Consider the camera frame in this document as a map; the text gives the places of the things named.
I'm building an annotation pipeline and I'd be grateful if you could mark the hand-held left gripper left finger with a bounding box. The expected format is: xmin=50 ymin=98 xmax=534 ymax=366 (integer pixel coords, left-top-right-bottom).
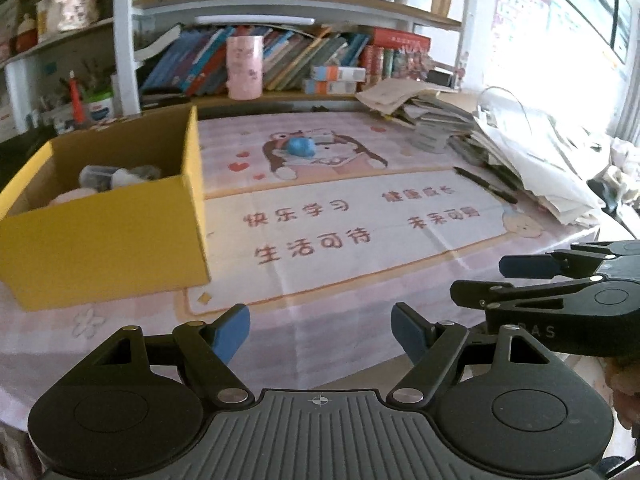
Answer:
xmin=70 ymin=303 xmax=256 ymax=408

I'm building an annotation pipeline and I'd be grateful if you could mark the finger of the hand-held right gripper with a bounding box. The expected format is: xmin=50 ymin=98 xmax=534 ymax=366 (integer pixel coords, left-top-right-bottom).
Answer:
xmin=450 ymin=276 xmax=607 ymax=313
xmin=499 ymin=240 xmax=640 ymax=279

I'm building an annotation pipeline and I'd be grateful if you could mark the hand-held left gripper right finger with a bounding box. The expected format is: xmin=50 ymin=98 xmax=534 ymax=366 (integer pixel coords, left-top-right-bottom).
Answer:
xmin=386 ymin=302 xmax=563 ymax=408

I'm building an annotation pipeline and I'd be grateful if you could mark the yellow cardboard box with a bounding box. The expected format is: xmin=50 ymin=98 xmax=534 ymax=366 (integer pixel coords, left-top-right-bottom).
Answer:
xmin=0 ymin=105 xmax=212 ymax=312

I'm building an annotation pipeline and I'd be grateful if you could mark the white charger plug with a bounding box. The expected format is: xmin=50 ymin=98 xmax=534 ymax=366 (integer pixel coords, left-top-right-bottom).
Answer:
xmin=111 ymin=165 xmax=162 ymax=190

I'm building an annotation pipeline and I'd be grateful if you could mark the pink printed desktop cloth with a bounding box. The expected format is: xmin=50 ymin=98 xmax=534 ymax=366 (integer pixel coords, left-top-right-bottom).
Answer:
xmin=0 ymin=110 xmax=601 ymax=433

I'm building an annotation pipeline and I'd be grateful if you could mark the person's right hand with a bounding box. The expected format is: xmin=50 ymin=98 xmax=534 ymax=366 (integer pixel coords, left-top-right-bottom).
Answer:
xmin=602 ymin=359 xmax=640 ymax=433

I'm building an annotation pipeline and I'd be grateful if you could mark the black pen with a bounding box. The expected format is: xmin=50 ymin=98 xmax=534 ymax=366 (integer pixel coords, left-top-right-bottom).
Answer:
xmin=454 ymin=166 xmax=519 ymax=205

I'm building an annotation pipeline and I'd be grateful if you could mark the pile of white papers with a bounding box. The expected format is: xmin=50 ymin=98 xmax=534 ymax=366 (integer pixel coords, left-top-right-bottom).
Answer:
xmin=470 ymin=87 xmax=613 ymax=226

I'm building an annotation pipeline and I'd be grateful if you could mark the crumpled pale cloth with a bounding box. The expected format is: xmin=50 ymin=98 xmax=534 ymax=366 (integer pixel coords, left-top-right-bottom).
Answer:
xmin=587 ymin=137 xmax=640 ymax=221

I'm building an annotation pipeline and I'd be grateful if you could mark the stack of books and papers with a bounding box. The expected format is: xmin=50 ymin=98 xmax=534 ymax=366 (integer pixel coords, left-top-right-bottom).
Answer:
xmin=356 ymin=77 xmax=481 ymax=153

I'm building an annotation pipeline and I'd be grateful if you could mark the blue toy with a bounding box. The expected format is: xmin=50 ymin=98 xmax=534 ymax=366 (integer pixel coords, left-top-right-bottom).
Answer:
xmin=285 ymin=137 xmax=317 ymax=157

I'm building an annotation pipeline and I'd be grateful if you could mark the pink soft item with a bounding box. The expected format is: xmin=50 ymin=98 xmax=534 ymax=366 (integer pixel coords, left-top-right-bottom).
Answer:
xmin=49 ymin=189 xmax=96 ymax=207

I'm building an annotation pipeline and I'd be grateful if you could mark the row of colourful slim books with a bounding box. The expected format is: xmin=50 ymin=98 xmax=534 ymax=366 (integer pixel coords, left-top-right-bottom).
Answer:
xmin=362 ymin=46 xmax=436 ymax=81

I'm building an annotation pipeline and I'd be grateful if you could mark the red flat box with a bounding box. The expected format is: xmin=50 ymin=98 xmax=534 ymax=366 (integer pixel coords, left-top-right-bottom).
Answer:
xmin=370 ymin=29 xmax=432 ymax=51

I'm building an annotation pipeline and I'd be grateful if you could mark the white jar blue label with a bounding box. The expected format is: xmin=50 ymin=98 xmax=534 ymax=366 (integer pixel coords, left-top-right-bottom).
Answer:
xmin=82 ymin=91 xmax=115 ymax=122

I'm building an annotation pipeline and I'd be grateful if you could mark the pink cup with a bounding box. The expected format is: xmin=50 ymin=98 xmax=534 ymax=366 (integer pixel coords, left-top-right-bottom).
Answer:
xmin=226 ymin=36 xmax=263 ymax=101

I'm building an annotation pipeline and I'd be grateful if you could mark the row of leaning books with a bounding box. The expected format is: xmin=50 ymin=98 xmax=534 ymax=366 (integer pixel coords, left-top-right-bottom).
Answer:
xmin=140 ymin=27 xmax=371 ymax=96

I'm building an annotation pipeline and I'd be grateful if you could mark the dark furniture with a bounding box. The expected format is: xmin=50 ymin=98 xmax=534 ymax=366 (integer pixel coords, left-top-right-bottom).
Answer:
xmin=0 ymin=130 xmax=56 ymax=196

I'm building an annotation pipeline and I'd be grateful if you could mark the white bookshelf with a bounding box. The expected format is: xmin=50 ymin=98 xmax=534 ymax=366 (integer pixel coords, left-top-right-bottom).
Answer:
xmin=0 ymin=0 xmax=471 ymax=133

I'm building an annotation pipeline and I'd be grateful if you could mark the red pot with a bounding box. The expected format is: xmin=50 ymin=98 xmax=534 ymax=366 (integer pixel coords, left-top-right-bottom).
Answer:
xmin=17 ymin=12 xmax=40 ymax=51

